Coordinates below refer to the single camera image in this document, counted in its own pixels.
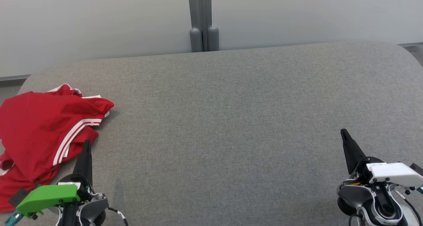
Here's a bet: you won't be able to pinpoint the grey fabric sofa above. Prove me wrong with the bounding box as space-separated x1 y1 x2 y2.
0 41 423 226

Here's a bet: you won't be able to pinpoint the red shirt thin white stripes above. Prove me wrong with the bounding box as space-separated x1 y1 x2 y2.
0 91 115 187

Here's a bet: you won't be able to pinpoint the red shorts wide white stripe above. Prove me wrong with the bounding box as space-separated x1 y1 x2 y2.
0 83 83 212

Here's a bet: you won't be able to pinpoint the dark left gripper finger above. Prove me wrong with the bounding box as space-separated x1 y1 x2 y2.
73 139 93 187

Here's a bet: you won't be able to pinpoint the teal left camera plug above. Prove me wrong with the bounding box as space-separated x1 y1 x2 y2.
3 210 24 226

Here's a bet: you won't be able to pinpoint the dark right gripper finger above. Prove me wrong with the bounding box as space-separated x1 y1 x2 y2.
340 129 368 175

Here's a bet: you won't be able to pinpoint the black white left arm cable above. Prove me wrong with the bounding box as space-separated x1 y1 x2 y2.
106 206 129 226

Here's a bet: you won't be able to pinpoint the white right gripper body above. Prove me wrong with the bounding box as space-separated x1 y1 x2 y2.
359 157 423 187

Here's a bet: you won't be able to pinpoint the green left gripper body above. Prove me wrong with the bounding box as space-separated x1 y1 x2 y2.
16 174 93 219

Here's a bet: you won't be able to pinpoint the grey partition post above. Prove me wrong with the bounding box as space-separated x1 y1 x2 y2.
187 0 219 53

